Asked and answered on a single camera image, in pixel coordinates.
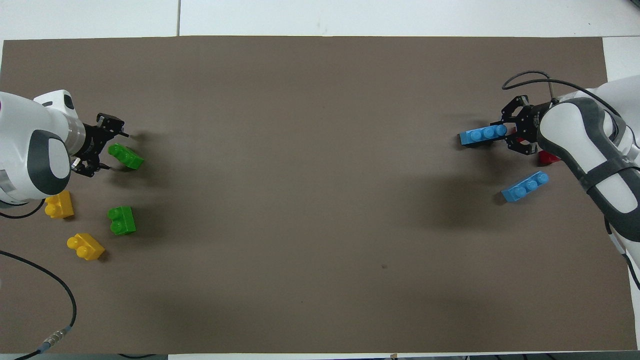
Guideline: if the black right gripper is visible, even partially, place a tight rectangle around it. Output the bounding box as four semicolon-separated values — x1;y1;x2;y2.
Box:
491;94;548;155

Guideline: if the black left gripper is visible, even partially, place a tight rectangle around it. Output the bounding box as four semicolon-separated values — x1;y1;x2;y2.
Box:
71;113;130;179

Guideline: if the green two-stud toy brick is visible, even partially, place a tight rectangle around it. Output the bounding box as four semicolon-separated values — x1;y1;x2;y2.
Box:
107;205;137;236
108;143;145;171

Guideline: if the blue three-stud toy brick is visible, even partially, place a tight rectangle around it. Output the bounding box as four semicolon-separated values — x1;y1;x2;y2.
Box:
501;171;550;203
459;124;509;147

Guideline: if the yellow two-stud toy brick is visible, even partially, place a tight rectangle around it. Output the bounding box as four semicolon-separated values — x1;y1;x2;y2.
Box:
44;190;75;220
66;233;106;261

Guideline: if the brown table mat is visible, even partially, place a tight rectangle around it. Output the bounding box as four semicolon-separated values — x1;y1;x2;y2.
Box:
0;36;638;355

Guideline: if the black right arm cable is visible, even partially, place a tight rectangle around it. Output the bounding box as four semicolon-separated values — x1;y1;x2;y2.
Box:
501;71;623;118

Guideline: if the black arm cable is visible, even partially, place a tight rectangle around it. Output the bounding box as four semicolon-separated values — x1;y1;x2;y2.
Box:
501;71;623;118
0;200;77;360

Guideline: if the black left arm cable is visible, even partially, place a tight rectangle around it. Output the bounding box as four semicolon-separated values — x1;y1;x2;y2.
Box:
0;200;77;360

